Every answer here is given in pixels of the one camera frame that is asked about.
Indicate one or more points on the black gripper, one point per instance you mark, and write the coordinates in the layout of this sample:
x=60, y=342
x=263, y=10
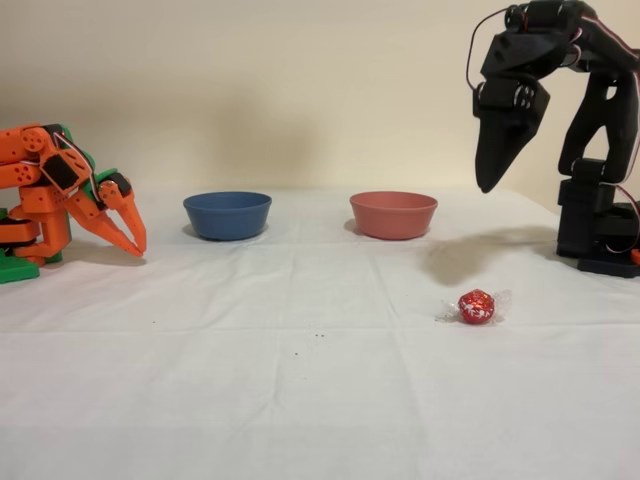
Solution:
x=500, y=137

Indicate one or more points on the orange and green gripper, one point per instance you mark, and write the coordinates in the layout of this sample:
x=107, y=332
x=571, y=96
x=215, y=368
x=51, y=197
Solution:
x=111, y=206

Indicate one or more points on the red candy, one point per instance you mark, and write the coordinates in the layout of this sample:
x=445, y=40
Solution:
x=477, y=307

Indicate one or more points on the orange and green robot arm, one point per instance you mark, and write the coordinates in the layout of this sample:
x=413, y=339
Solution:
x=30, y=200

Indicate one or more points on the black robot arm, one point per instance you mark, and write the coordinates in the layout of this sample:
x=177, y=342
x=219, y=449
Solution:
x=595, y=125

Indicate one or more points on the blue bowl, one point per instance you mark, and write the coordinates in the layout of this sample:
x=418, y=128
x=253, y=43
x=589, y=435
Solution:
x=227, y=217

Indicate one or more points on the red bowl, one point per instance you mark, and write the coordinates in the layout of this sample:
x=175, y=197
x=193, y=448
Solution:
x=393, y=217

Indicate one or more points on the white tablecloth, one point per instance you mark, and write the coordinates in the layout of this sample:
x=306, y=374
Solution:
x=320, y=375

